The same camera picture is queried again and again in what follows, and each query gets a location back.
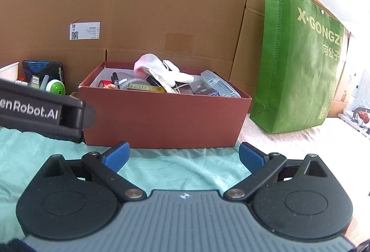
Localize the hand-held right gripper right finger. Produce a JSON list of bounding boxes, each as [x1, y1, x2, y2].
[[224, 141, 328, 201]]

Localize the dark blue printed box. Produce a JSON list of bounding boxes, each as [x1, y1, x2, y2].
[[22, 60, 66, 94]]

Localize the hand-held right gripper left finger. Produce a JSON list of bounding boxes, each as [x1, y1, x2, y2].
[[42, 141, 146, 201]]

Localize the white frame with red item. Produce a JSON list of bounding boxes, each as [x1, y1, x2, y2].
[[338, 106, 370, 137]]

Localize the clear round plastic container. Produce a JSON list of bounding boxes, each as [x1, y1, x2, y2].
[[119, 77, 148, 90]]

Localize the clear plastic case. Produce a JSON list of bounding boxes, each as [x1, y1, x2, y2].
[[200, 70, 241, 98]]

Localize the green fabric tote bag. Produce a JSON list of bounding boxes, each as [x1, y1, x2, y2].
[[250, 0, 346, 135]]

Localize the white paper bowl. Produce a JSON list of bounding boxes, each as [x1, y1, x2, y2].
[[0, 62, 19, 81]]

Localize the teal cloth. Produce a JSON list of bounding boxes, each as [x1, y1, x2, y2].
[[0, 125, 252, 241]]

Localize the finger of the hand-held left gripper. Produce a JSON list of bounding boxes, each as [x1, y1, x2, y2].
[[84, 106, 96, 128]]

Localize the white shipping label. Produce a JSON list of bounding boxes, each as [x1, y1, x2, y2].
[[69, 22, 101, 40]]

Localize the black marker with paper tag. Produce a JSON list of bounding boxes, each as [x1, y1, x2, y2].
[[146, 68, 177, 93]]

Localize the cream towel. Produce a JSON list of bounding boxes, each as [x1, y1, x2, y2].
[[235, 116, 370, 241]]

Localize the green and white round gadget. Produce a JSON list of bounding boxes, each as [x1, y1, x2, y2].
[[46, 79, 65, 95]]

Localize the white work glove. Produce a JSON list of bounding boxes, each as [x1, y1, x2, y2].
[[134, 54, 195, 86]]

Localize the brown shoebox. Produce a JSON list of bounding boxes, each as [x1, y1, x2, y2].
[[78, 61, 253, 149]]

